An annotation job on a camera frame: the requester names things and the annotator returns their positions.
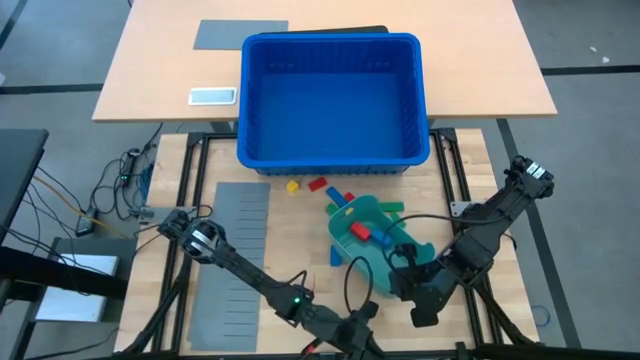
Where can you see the small yellow cube block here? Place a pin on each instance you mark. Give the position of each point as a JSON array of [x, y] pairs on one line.
[[292, 186]]

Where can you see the black power adapter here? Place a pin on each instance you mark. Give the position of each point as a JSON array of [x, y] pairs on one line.
[[86, 225]]

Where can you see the yellow rectangular block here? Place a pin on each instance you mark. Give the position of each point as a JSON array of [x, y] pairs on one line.
[[348, 211]]

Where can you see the green rectangular block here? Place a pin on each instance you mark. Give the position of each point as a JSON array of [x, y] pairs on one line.
[[332, 208], [397, 218]]

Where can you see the white flat box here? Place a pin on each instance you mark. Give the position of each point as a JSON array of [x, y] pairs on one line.
[[75, 305]]

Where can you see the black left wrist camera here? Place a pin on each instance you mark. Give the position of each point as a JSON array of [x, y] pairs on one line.
[[367, 310]]

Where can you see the long red block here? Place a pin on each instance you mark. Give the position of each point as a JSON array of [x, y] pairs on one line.
[[349, 196]]

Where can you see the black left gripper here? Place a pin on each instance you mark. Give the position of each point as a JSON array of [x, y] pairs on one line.
[[352, 342]]

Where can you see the black power strip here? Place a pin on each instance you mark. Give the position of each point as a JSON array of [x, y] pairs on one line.
[[129, 162]]

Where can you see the black horizontal bar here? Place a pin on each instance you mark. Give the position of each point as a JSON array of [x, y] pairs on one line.
[[60, 275]]

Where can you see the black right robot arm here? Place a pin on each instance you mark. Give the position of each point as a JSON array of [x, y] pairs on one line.
[[500, 210]]

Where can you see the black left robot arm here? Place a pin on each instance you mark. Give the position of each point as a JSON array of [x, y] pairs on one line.
[[250, 275]]

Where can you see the grey metal mount bracket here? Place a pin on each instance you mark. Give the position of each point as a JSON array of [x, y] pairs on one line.
[[457, 207], [150, 212]]

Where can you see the long blue block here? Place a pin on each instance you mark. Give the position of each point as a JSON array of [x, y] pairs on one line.
[[336, 196]]

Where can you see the black closed laptop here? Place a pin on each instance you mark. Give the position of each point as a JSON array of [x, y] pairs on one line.
[[350, 29]]

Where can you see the teal plastic basket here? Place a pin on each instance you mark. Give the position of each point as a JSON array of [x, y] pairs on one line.
[[360, 252]]

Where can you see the long green block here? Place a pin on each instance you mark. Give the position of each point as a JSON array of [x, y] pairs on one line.
[[391, 206]]

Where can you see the white-edged grey phone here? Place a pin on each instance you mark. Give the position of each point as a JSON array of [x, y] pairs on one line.
[[212, 96]]

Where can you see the large blue plastic bin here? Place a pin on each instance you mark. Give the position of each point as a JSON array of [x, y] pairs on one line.
[[330, 115]]

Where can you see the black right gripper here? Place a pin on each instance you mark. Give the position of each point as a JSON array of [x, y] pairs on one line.
[[425, 287]]

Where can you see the flat grey sheet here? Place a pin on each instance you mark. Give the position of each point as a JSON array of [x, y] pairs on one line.
[[235, 35]]

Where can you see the long grey slotted divider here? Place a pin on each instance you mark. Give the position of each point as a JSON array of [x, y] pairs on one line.
[[235, 320]]

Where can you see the red rectangular block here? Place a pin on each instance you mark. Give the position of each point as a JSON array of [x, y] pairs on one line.
[[317, 184], [360, 231]]

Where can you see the black side desk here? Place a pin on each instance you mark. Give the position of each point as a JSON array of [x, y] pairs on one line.
[[20, 170]]

